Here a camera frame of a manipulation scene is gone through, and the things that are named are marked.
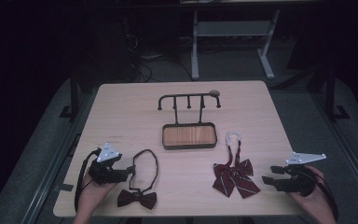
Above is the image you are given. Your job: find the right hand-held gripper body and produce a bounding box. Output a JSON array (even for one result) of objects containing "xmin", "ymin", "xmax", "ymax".
[{"xmin": 274, "ymin": 151, "xmax": 327, "ymax": 198}]

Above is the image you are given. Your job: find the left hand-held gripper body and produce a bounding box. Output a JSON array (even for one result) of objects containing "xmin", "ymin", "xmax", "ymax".
[{"xmin": 88, "ymin": 142, "xmax": 123, "ymax": 186}]

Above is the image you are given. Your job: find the dark maroon bow tie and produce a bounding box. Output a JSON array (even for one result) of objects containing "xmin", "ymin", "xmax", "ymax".
[{"xmin": 117, "ymin": 148, "xmax": 159, "ymax": 211}]

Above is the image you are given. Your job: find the striped maroon bow tie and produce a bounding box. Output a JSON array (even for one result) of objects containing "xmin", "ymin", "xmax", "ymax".
[{"xmin": 212, "ymin": 131, "xmax": 261, "ymax": 200}]

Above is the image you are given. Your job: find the black hook rack wooden tray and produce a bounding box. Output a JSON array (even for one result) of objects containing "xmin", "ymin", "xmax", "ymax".
[{"xmin": 157, "ymin": 90, "xmax": 222, "ymax": 151}]

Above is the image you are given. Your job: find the person's left hand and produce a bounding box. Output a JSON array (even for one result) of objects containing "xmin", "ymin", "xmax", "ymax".
[{"xmin": 76, "ymin": 172, "xmax": 119, "ymax": 216}]

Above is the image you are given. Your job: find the person's right hand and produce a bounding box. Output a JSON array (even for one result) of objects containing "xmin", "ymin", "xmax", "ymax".
[{"xmin": 287, "ymin": 165, "xmax": 337, "ymax": 219}]

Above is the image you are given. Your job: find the grey tape strip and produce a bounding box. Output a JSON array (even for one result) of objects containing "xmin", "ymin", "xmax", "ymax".
[{"xmin": 55, "ymin": 183, "xmax": 75, "ymax": 193}]

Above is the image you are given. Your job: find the black metal stand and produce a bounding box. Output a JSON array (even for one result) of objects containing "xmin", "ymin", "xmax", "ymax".
[
  {"xmin": 322, "ymin": 62, "xmax": 351, "ymax": 121},
  {"xmin": 59, "ymin": 67, "xmax": 82, "ymax": 121}
]

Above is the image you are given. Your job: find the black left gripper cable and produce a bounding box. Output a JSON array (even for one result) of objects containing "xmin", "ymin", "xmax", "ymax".
[{"xmin": 74, "ymin": 148, "xmax": 103, "ymax": 215}]

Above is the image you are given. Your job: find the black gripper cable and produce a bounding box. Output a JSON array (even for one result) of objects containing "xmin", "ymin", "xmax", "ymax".
[
  {"xmin": 302, "ymin": 167, "xmax": 340, "ymax": 222},
  {"xmin": 74, "ymin": 148, "xmax": 103, "ymax": 215}
]

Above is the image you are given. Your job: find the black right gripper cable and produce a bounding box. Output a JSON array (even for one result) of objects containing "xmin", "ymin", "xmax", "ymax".
[{"xmin": 302, "ymin": 167, "xmax": 340, "ymax": 222}]

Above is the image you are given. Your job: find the black floor cable bundle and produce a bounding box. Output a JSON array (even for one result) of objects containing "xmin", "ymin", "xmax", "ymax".
[{"xmin": 122, "ymin": 15, "xmax": 194, "ymax": 84}]

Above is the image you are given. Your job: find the white metal desk frame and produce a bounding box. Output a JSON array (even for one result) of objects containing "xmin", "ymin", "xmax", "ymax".
[{"xmin": 190, "ymin": 8, "xmax": 282, "ymax": 81}]

